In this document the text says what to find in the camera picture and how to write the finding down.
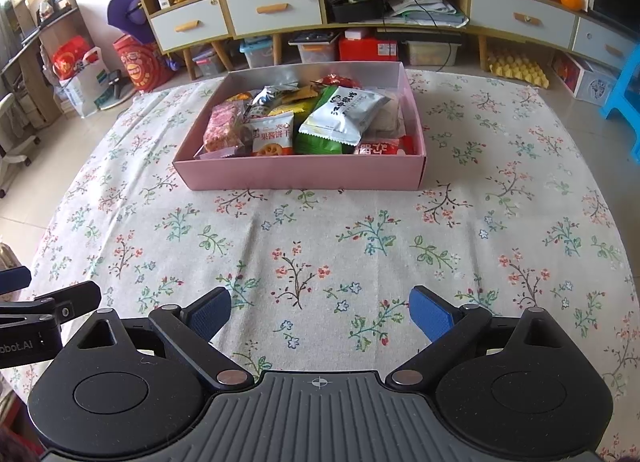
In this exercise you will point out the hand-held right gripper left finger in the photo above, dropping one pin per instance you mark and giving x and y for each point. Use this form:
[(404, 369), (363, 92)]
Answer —
[(210, 314)]

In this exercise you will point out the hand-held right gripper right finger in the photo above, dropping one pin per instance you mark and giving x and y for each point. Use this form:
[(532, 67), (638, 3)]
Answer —
[(432, 312)]

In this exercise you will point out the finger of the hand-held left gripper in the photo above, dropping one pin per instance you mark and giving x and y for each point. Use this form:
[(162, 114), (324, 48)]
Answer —
[(65, 303), (12, 283)]

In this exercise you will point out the pink cardboard box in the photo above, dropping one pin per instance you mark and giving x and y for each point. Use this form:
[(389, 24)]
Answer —
[(300, 171)]

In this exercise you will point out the red white-print snack packet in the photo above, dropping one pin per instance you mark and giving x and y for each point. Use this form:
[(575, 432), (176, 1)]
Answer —
[(380, 146)]

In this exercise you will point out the orange jam biscuit packet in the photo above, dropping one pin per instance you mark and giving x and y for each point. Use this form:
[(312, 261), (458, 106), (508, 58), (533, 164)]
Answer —
[(270, 136)]

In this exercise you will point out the pink nougat packet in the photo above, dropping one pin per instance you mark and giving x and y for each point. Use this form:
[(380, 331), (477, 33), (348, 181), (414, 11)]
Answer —
[(222, 126)]

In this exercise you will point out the green snack packet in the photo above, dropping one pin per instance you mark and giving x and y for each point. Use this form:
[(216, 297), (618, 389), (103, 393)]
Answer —
[(315, 145)]

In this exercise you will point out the clear rice cracker packet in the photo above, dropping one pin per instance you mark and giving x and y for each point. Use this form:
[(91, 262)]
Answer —
[(387, 116)]

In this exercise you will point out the white grey snack packet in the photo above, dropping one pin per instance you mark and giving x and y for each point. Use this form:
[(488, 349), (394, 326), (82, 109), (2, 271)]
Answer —
[(340, 114)]

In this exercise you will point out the yellow snack packet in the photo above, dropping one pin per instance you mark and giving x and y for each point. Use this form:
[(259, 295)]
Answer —
[(300, 107)]

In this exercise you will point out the small orange biscuit packet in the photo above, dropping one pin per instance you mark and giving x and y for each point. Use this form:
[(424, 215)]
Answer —
[(307, 91)]

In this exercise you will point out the shiny red snack packet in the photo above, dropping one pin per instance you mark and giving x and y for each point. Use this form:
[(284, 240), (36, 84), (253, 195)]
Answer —
[(336, 80)]

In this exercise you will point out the floral tablecloth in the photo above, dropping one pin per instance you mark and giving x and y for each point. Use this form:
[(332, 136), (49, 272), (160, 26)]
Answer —
[(350, 242)]

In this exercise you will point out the white office chair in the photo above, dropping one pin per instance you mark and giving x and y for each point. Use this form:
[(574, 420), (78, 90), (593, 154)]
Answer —
[(12, 141)]

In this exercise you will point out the white paper bag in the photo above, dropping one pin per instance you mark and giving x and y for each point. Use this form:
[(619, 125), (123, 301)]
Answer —
[(85, 89)]

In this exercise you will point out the red gift bag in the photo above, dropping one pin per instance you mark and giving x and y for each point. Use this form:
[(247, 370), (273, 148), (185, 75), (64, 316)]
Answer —
[(72, 59)]

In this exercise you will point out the clear storage bin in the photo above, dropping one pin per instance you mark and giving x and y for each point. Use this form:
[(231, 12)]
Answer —
[(207, 64), (432, 54), (314, 50), (257, 55)]

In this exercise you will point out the red cartoon bag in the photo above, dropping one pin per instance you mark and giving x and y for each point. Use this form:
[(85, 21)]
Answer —
[(142, 64)]

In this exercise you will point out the yellow egg tray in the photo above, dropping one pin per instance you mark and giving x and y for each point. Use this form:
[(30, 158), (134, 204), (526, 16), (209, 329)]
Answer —
[(517, 70)]

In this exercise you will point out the wooden bookshelf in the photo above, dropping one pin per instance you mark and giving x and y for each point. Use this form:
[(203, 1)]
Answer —
[(35, 26)]

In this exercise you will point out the wooden tv cabinet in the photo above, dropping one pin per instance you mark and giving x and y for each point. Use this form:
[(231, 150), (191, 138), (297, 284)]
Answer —
[(482, 54)]

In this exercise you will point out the red box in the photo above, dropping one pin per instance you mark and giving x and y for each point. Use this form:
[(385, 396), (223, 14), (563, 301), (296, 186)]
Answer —
[(367, 49)]

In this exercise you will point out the cartoon print box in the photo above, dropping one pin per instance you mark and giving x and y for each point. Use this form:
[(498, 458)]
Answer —
[(587, 81)]

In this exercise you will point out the white drawer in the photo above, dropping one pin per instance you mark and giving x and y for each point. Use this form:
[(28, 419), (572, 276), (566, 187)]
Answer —
[(190, 24), (522, 16), (602, 41), (272, 9)]

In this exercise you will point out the blue plastic stool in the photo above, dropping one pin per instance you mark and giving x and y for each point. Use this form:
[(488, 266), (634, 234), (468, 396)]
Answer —
[(625, 91)]

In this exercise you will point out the purple hat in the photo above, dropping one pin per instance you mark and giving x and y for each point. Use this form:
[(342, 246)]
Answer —
[(127, 11)]

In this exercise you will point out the stack of papers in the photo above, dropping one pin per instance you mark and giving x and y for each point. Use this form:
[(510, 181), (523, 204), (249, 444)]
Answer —
[(425, 6)]

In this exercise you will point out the black case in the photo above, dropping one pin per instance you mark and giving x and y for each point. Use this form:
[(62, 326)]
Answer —
[(357, 4)]

